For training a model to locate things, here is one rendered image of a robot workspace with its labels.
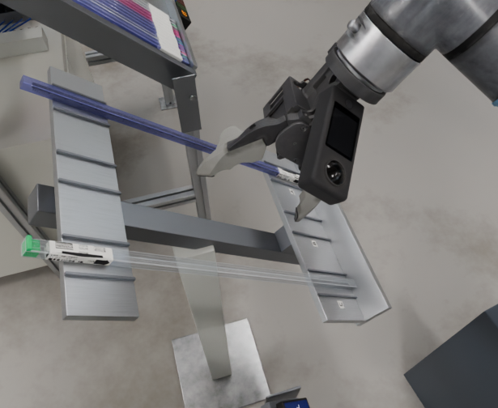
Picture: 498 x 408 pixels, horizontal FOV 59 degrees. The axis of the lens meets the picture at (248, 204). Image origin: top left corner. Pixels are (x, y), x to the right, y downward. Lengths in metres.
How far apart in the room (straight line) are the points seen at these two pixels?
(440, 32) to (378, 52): 0.05
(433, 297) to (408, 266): 0.13
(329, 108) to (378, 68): 0.06
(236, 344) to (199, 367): 0.13
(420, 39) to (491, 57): 0.06
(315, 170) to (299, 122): 0.08
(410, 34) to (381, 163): 1.46
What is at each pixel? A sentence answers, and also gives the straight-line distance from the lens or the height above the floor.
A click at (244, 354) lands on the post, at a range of 1.43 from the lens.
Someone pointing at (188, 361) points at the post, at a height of 0.01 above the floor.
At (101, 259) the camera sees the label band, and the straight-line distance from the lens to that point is 0.44.
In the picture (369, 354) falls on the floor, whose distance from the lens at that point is 1.49.
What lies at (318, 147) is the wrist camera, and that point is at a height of 1.08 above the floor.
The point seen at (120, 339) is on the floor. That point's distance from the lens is 1.51.
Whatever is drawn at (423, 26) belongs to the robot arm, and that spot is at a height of 1.16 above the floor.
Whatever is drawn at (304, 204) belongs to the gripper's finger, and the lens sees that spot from 0.54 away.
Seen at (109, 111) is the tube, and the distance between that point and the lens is 0.60.
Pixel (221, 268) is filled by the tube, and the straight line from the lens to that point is 0.53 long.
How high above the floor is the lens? 1.39
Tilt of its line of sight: 56 degrees down
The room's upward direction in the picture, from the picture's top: straight up
